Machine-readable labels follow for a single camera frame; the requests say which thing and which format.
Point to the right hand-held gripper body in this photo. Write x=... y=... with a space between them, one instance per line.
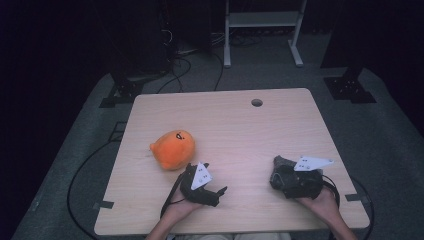
x=303 y=183

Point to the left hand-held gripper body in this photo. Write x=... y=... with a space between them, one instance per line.
x=200 y=195

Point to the orange plush toy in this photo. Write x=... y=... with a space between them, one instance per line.
x=173 y=151

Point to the person's left hand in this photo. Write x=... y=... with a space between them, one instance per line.
x=183 y=206

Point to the person's right hand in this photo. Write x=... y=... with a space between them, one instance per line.
x=321 y=205

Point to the black tape strip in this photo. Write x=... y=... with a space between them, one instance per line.
x=104 y=204
x=356 y=197

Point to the black tape floor marker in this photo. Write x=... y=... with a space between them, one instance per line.
x=111 y=135

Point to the black stand base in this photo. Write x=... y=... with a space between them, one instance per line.
x=348 y=88
x=125 y=90

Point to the white metal stand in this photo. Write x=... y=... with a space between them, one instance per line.
x=227 y=40

